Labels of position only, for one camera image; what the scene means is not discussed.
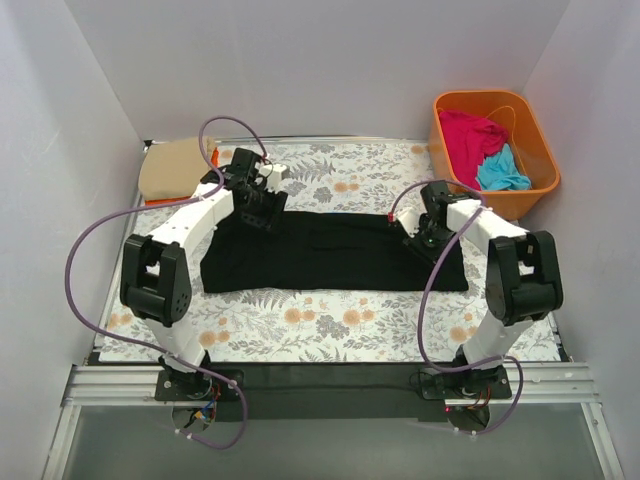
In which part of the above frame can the black t-shirt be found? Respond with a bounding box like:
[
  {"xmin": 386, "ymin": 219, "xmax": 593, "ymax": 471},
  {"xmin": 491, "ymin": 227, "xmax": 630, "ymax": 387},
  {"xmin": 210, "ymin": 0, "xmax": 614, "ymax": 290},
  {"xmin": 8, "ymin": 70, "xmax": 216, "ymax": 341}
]
[{"xmin": 199, "ymin": 209, "xmax": 470, "ymax": 295}]

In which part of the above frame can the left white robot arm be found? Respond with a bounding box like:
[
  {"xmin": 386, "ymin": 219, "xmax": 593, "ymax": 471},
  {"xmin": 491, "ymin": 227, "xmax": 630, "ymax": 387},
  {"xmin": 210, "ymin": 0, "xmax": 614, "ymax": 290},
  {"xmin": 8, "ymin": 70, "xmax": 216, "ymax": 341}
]
[{"xmin": 120, "ymin": 148, "xmax": 288, "ymax": 400}]

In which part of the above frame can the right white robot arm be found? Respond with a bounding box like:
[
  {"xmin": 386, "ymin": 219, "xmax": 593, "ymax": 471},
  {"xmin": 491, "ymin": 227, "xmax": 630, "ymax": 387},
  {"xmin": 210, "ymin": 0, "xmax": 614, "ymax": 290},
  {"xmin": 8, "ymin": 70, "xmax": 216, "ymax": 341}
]
[{"xmin": 388, "ymin": 180, "xmax": 564, "ymax": 399}]

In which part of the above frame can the floral patterned table mat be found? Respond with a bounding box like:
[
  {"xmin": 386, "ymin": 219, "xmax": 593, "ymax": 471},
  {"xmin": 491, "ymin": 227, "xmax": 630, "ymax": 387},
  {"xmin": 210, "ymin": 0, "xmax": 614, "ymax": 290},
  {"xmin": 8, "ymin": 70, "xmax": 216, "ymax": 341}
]
[{"xmin": 99, "ymin": 141, "xmax": 569, "ymax": 364}]

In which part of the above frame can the orange folded t-shirt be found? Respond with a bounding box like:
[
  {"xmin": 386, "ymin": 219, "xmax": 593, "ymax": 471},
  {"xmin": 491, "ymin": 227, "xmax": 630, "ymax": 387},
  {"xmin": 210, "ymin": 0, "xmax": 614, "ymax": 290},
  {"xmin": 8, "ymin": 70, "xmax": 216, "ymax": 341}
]
[{"xmin": 144, "ymin": 148, "xmax": 219, "ymax": 206}]

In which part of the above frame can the beige folded t-shirt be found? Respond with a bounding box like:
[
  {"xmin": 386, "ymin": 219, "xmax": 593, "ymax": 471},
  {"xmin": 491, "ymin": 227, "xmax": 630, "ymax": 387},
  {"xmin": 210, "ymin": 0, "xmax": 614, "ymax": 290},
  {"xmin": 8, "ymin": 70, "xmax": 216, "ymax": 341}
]
[{"xmin": 138, "ymin": 137, "xmax": 210, "ymax": 203}]

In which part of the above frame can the turquoise t-shirt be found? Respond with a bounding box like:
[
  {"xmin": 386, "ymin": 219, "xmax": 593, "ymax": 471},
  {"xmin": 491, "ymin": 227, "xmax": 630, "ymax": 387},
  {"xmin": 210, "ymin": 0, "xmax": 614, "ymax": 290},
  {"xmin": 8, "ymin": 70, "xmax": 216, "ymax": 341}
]
[{"xmin": 476, "ymin": 143, "xmax": 532, "ymax": 191}]

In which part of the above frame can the pink t-shirt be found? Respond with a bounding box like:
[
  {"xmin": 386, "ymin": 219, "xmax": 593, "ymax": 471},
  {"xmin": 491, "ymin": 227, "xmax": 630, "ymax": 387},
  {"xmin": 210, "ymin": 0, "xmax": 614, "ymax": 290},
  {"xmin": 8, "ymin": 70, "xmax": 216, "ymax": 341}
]
[{"xmin": 438, "ymin": 110, "xmax": 509, "ymax": 190}]

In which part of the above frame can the orange plastic basket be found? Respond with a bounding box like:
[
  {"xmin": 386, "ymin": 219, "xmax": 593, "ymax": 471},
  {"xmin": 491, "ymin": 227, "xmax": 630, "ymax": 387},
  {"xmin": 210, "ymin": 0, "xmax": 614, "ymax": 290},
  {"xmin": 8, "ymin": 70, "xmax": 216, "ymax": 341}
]
[{"xmin": 428, "ymin": 90, "xmax": 560, "ymax": 220}]

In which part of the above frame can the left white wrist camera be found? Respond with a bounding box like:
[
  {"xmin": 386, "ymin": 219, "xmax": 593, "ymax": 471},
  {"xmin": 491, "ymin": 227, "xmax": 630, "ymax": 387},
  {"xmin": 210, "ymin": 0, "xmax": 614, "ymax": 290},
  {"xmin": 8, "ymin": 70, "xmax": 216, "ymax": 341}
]
[{"xmin": 259, "ymin": 162, "xmax": 289, "ymax": 192}]

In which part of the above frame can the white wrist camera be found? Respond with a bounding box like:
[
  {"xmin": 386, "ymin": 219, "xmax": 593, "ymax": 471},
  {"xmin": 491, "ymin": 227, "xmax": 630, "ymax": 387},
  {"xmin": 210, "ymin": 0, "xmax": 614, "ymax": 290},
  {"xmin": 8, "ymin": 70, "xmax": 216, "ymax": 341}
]
[
  {"xmin": 259, "ymin": 162, "xmax": 289, "ymax": 192},
  {"xmin": 388, "ymin": 207, "xmax": 422, "ymax": 238}
]

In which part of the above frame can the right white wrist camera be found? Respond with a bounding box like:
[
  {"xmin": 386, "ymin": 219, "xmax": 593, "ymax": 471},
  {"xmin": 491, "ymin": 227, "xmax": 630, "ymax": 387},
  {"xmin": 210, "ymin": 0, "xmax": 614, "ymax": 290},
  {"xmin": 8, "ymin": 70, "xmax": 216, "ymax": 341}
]
[{"xmin": 388, "ymin": 207, "xmax": 422, "ymax": 238}]

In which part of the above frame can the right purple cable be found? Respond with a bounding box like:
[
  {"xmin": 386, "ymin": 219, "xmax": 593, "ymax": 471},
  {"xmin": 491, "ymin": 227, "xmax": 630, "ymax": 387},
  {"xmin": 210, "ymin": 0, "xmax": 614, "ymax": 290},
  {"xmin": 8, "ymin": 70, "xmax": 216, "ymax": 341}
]
[{"xmin": 389, "ymin": 180, "xmax": 525, "ymax": 437}]

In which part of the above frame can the purple cable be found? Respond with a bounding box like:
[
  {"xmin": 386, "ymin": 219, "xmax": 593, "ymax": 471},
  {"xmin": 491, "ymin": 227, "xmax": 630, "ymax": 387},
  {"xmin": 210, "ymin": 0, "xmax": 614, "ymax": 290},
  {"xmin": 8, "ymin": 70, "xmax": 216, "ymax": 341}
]
[
  {"xmin": 67, "ymin": 116, "xmax": 269, "ymax": 450},
  {"xmin": 389, "ymin": 180, "xmax": 525, "ymax": 437}
]

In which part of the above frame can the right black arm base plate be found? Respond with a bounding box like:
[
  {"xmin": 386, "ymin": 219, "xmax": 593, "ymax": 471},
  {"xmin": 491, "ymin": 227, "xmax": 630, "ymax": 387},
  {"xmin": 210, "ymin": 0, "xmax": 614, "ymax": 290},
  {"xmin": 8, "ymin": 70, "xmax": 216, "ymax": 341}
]
[{"xmin": 409, "ymin": 366, "xmax": 512, "ymax": 400}]

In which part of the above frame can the aluminium frame rail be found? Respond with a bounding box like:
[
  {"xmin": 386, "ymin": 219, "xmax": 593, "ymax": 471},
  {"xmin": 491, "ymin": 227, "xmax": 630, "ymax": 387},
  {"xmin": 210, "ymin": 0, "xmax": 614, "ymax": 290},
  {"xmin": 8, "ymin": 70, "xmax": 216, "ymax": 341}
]
[{"xmin": 64, "ymin": 362, "xmax": 601, "ymax": 405}]

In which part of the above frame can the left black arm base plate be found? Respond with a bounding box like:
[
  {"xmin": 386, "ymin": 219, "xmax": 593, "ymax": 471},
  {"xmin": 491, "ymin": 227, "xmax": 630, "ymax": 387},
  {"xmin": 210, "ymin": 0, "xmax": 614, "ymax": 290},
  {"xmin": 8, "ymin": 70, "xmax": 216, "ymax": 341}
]
[{"xmin": 154, "ymin": 370, "xmax": 244, "ymax": 402}]

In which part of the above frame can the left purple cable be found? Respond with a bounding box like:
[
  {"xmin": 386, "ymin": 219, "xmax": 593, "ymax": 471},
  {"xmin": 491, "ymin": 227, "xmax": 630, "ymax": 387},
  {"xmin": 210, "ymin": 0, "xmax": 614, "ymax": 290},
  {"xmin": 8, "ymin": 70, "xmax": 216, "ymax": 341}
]
[{"xmin": 67, "ymin": 116, "xmax": 269, "ymax": 450}]

